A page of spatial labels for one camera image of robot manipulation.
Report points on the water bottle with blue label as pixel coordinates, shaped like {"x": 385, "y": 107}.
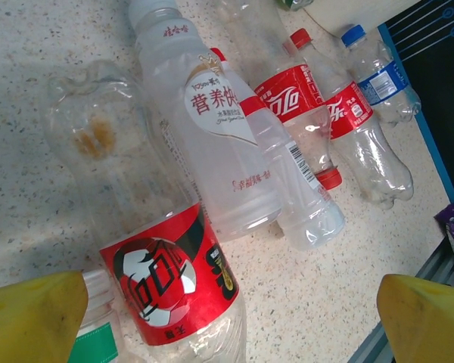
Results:
{"x": 378, "y": 83}

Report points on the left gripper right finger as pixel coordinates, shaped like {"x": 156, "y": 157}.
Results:
{"x": 431, "y": 325}

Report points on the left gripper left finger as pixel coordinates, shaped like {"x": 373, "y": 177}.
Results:
{"x": 26, "y": 321}

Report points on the slim white bottle red cap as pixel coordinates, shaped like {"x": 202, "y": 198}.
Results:
{"x": 299, "y": 196}

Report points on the clear bottle with green label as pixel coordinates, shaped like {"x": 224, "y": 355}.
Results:
{"x": 98, "y": 340}

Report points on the large white translucent bottle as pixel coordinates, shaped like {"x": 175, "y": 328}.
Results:
{"x": 212, "y": 125}

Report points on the cola bottle red black label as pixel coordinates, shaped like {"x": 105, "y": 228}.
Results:
{"x": 166, "y": 287}

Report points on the cola bottle with red cap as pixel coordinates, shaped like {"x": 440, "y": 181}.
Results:
{"x": 348, "y": 113}
{"x": 287, "y": 98}

